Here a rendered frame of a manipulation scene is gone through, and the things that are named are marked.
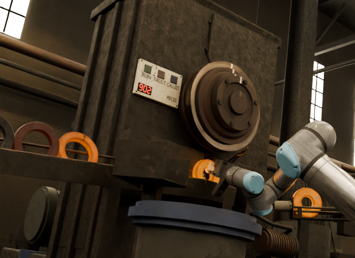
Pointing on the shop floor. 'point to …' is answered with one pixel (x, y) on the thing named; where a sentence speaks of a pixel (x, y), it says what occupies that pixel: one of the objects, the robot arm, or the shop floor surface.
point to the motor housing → (276, 245)
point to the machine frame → (263, 101)
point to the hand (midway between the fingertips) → (206, 171)
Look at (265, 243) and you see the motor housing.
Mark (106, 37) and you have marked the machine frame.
